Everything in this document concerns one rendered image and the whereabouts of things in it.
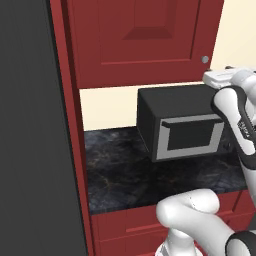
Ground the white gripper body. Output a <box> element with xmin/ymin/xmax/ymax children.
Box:
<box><xmin>202</xmin><ymin>67</ymin><xmax>236</xmax><ymax>90</ymax></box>

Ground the red cabinet door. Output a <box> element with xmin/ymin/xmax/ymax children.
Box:
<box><xmin>65</xmin><ymin>0</ymin><xmax>225</xmax><ymax>90</ymax></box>

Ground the red tall cabinet side panel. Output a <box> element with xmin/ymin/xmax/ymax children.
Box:
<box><xmin>49</xmin><ymin>0</ymin><xmax>101</xmax><ymax>256</ymax></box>

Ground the black microwave oven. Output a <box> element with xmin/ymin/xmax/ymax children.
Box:
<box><xmin>136</xmin><ymin>83</ymin><xmax>238</xmax><ymax>163</ymax></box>

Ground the grey-framed microwave door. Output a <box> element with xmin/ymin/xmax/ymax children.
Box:
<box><xmin>156</xmin><ymin>114</ymin><xmax>225</xmax><ymax>161</ymax></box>

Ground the red drawer front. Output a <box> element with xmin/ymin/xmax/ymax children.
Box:
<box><xmin>94</xmin><ymin>229</ymin><xmax>174</xmax><ymax>256</ymax></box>
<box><xmin>232</xmin><ymin>188</ymin><xmax>256</xmax><ymax>232</ymax></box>
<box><xmin>91</xmin><ymin>190</ymin><xmax>243</xmax><ymax>236</ymax></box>

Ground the dark grey fridge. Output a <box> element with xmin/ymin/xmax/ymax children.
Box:
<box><xmin>0</xmin><ymin>0</ymin><xmax>90</xmax><ymax>256</ymax></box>

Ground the dark microwave door handle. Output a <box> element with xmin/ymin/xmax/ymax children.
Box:
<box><xmin>161</xmin><ymin>116</ymin><xmax>224</xmax><ymax>129</ymax></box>

